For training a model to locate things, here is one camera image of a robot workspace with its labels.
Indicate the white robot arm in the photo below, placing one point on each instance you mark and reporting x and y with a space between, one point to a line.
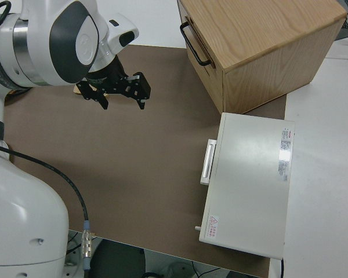
32 43

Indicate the wooden drawer cabinet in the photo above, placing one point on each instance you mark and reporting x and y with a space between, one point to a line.
264 37

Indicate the white box appliance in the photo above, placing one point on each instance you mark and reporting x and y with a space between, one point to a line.
249 179

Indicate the brown table mat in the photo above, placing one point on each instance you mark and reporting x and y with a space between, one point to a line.
133 173

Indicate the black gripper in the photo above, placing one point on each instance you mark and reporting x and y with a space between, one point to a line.
107 79

